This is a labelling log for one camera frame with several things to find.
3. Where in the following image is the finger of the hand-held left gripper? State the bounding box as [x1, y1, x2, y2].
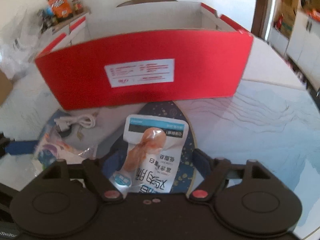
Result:
[0, 131, 38, 158]

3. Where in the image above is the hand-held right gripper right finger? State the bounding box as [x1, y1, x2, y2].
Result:
[189, 149, 277, 202]

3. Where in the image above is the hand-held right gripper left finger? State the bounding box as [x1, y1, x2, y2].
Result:
[41, 152, 125, 202]

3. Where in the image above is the white chicken breast packet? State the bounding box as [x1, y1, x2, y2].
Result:
[109, 114, 189, 194]

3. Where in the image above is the red cardboard box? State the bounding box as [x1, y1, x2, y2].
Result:
[34, 2, 254, 111]

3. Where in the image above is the white blue marble desktop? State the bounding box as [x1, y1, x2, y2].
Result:
[0, 39, 320, 239]

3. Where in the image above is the blueberry cake packet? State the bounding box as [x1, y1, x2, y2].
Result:
[34, 126, 98, 168]

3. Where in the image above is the blue flat packet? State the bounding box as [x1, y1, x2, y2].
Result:
[39, 112, 64, 143]

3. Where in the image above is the brown cardboard box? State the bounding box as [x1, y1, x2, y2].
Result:
[0, 70, 14, 105]

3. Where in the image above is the dark blue speckled packet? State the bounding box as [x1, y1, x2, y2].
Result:
[102, 101, 199, 194]

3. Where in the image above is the clear plastic bag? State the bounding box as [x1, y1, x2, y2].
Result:
[0, 7, 52, 80]

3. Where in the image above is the small white cabinet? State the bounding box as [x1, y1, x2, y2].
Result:
[50, 11, 91, 46]

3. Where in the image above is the orange snack bag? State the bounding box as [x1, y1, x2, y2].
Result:
[47, 0, 74, 18]

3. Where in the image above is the red lidded jar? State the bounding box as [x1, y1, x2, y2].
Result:
[72, 0, 83, 15]

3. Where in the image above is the white lower cabinet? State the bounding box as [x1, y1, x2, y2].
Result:
[286, 12, 320, 93]

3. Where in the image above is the green printed cardboard box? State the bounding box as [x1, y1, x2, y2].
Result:
[280, 2, 297, 37]

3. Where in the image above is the white usb cable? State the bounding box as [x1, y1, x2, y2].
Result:
[54, 112, 98, 132]

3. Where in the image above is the dark door frame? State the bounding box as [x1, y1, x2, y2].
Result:
[251, 0, 276, 41]

